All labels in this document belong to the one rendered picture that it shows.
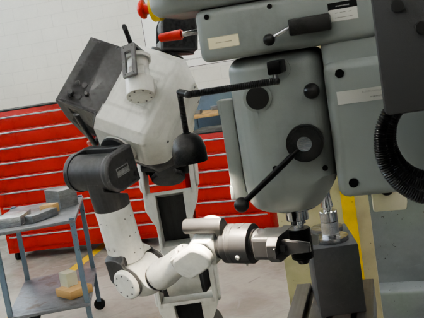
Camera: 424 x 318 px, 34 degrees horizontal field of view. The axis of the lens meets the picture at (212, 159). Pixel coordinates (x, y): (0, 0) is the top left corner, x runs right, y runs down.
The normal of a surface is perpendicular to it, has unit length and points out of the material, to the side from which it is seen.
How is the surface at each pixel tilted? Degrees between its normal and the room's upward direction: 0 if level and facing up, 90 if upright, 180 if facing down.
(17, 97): 90
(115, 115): 58
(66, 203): 90
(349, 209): 90
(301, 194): 118
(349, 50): 90
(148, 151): 140
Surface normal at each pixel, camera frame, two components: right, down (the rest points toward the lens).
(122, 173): 0.82, -0.04
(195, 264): -0.36, 0.59
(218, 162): -0.35, 0.19
